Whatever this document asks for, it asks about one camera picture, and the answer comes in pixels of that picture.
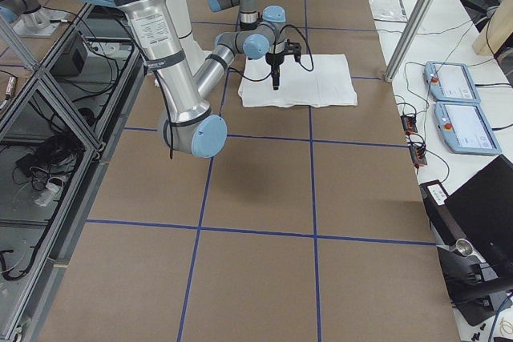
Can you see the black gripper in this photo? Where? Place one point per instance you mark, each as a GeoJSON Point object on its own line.
{"type": "Point", "coordinates": [274, 60]}

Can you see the white long-sleeve printed shirt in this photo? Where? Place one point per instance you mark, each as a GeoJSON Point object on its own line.
{"type": "Point", "coordinates": [329, 84]}

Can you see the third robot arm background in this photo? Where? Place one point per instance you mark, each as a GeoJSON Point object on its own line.
{"type": "Point", "coordinates": [31, 19]}

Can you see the clear plastic document sleeve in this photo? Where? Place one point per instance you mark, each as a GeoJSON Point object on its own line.
{"type": "Point", "coordinates": [388, 10]}

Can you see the orange terminal block upper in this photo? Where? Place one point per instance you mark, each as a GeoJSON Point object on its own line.
{"type": "Point", "coordinates": [409, 124]}

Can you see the orange terminal block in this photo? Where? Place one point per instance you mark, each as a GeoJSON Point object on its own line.
{"type": "Point", "coordinates": [418, 155]}
{"type": "Point", "coordinates": [409, 124]}

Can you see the orange terminal block lower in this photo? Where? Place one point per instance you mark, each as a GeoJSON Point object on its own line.
{"type": "Point", "coordinates": [418, 155]}

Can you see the upper blue teach pendant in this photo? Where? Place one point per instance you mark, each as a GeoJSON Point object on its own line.
{"type": "Point", "coordinates": [450, 82]}

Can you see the blue teach pendant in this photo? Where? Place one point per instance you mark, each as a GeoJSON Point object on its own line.
{"type": "Point", "coordinates": [450, 82]}
{"type": "Point", "coordinates": [465, 129]}

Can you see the lower blue teach pendant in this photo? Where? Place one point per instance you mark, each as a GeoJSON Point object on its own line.
{"type": "Point", "coordinates": [465, 129]}

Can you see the wooden board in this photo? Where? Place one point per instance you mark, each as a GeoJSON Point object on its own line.
{"type": "Point", "coordinates": [496, 31]}

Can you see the white power strip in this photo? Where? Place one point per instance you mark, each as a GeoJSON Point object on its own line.
{"type": "Point", "coordinates": [53, 186]}

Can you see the small metal cup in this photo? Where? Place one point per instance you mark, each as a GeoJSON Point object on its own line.
{"type": "Point", "coordinates": [463, 247]}

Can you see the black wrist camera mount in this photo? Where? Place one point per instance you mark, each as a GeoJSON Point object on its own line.
{"type": "Point", "coordinates": [294, 49]}

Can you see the aluminium frame post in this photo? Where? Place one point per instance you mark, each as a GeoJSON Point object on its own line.
{"type": "Point", "coordinates": [419, 12]}

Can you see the aluminium truss frame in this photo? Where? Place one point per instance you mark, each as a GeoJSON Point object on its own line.
{"type": "Point", "coordinates": [64, 102]}

